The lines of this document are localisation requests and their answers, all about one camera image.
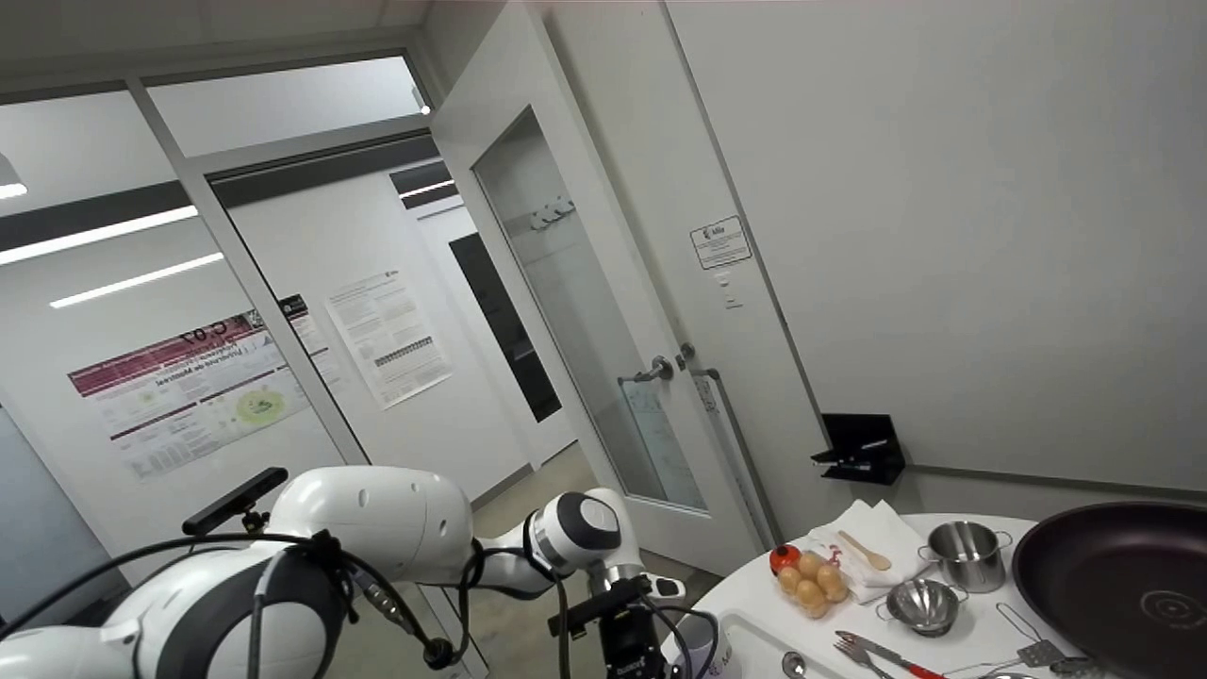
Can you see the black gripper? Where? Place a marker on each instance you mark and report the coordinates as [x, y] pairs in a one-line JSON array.
[[632, 645]]

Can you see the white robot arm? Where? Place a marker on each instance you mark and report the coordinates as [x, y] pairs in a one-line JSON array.
[[378, 514]]

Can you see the small wooden spoon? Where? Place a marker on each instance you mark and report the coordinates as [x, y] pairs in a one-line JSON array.
[[867, 551]]

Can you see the small steel bowl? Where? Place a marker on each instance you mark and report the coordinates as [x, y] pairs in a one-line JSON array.
[[926, 604]]

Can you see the bread rolls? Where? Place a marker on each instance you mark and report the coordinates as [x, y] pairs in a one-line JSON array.
[[817, 585]]

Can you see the white napkin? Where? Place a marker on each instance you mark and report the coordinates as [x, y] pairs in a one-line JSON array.
[[882, 521]]

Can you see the white door with glass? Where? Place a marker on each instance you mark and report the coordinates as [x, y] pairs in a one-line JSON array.
[[568, 314]]

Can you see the dark narrow window panel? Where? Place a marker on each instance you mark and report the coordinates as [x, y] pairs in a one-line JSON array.
[[509, 325]]

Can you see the small steel pot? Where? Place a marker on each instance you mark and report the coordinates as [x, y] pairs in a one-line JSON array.
[[969, 551]]

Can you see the white paper notice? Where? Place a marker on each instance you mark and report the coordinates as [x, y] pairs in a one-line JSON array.
[[390, 338]]

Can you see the small metal utensil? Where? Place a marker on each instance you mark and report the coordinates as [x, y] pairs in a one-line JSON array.
[[1039, 651]]

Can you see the black frying pan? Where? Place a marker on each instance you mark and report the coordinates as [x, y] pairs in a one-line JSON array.
[[1120, 589]]

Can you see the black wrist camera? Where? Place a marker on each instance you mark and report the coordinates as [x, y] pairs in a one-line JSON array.
[[605, 604]]

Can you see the black wall holder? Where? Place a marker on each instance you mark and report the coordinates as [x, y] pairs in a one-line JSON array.
[[862, 448]]

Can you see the small white wall sign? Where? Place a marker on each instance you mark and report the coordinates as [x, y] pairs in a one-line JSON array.
[[724, 242]]

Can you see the black stereo camera bar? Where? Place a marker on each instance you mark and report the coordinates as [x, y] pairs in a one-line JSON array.
[[236, 499]]

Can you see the wall poster with red header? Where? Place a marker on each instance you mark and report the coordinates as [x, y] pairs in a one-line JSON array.
[[192, 389]]

